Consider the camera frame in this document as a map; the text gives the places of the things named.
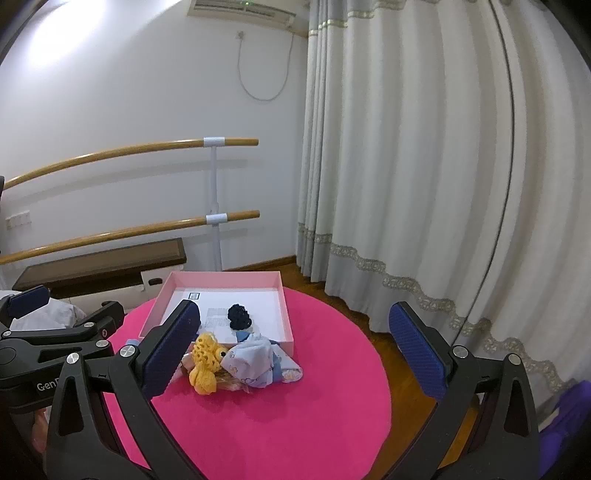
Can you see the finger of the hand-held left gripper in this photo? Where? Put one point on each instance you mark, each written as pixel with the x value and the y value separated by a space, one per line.
pixel 106 318
pixel 27 300

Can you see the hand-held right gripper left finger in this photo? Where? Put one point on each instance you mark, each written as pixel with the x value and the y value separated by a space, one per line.
pixel 171 350

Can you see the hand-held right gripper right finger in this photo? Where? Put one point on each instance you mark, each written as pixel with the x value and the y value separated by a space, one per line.
pixel 415 355

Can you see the yellow crocheted toy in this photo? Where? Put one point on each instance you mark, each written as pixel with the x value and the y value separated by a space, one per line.
pixel 205 364

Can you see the bag of cotton swabs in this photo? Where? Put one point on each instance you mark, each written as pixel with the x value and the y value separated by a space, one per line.
pixel 231 384

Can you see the light blue printed cloth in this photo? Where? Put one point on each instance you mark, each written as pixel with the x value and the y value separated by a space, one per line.
pixel 254 362

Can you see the pink shallow box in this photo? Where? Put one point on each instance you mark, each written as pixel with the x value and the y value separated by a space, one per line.
pixel 272 318

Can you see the white crumpled cloth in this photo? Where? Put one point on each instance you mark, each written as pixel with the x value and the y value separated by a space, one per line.
pixel 51 316

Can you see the dark brown bench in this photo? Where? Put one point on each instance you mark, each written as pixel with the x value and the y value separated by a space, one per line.
pixel 101 265

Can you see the white bench base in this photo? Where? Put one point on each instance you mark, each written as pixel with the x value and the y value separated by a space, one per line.
pixel 157 278

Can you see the black crocheted piece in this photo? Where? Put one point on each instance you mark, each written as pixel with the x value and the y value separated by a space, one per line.
pixel 240 317

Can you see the wooden ballet bar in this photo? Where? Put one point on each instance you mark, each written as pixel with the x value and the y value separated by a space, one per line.
pixel 115 152
pixel 115 234

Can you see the pink round mat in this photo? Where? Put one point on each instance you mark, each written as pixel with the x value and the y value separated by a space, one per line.
pixel 300 415

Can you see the purple cloth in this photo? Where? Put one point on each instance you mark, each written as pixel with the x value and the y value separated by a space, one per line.
pixel 568 415

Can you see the white and grey curtain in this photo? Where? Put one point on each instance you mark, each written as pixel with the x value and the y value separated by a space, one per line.
pixel 415 161

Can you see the white air conditioner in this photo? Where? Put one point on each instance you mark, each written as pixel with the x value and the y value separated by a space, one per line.
pixel 240 13

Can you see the white bar support post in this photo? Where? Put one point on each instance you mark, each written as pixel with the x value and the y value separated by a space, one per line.
pixel 215 184

